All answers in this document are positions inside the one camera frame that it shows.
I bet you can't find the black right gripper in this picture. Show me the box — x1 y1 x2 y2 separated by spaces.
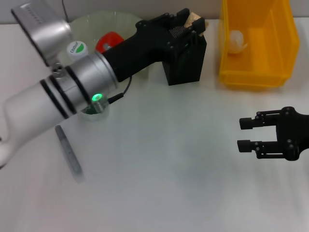
237 106 309 161

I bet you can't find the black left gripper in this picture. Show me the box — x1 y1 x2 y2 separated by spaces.
102 8 207 82

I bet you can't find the tan eraser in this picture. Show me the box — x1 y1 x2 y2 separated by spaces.
184 13 209 36

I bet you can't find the white paper ball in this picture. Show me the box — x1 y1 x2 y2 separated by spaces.
228 29 249 54

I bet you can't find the orange fruit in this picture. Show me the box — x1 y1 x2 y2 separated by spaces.
95 31 125 55

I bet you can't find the clear green-label water bottle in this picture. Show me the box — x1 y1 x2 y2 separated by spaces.
67 41 109 123

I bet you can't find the grey marker pen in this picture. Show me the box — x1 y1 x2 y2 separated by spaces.
55 125 86 183

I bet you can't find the black mesh pen holder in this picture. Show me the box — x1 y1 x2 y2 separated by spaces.
163 26 208 86

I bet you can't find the pale green glass fruit bowl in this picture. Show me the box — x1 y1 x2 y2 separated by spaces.
69 13 150 79

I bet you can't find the yellow plastic bin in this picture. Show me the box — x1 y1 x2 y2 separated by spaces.
218 0 301 90

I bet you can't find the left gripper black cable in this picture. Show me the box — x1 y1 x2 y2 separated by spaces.
92 76 133 114

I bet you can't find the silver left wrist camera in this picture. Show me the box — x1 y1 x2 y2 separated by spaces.
11 2 73 67

